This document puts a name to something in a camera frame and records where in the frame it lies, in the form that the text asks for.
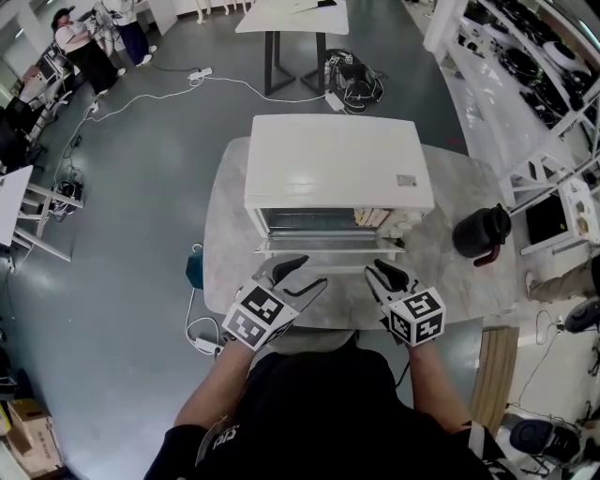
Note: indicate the brown cardboard box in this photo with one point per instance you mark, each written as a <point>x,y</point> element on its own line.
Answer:
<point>35,436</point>

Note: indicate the white power strip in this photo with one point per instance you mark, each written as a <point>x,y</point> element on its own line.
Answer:
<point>200,75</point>
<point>204,344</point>

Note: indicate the white table with black legs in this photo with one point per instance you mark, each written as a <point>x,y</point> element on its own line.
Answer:
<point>290,19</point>

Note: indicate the white oven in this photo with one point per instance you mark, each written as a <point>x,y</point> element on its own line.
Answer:
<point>337,159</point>

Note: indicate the person's right forearm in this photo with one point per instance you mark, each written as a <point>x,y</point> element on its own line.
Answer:
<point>433,389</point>

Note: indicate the black office chair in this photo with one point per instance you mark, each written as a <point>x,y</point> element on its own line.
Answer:
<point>19,131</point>

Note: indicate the black thermos jug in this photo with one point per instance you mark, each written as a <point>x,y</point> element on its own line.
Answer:
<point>478,232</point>

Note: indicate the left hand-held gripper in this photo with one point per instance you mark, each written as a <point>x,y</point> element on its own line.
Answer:
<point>258,314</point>

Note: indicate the dark teal bin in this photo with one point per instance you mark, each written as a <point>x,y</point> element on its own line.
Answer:
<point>194,272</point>

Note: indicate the white tray of parts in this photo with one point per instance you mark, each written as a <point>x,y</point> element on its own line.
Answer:
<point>581,211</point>

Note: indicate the person's black shirt torso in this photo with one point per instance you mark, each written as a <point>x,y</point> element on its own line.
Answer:
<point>328,422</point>

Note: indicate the black padded seat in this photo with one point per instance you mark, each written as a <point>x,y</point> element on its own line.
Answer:
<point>534,436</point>

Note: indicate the person's left forearm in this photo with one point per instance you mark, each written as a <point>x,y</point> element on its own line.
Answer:
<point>215,384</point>

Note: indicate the grey marble table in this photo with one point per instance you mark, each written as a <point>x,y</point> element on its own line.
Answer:
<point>450,290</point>

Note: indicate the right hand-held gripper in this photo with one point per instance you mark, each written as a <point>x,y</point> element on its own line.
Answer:
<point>417,314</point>

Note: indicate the white shelving rack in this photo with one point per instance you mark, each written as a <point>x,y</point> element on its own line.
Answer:
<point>483,84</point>

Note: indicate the wooden board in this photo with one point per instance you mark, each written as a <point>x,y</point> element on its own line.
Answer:
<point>494,375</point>

